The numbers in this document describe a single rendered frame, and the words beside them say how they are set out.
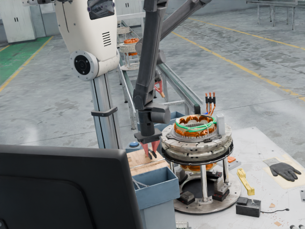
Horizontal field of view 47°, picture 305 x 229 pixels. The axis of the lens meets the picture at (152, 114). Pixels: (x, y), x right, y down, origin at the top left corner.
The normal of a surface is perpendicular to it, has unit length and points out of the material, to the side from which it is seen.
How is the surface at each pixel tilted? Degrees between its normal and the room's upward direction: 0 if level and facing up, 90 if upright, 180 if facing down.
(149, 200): 90
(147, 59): 91
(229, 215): 0
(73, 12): 90
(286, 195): 0
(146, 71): 91
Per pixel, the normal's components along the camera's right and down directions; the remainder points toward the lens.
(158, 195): 0.33, 0.29
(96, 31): 0.88, 0.07
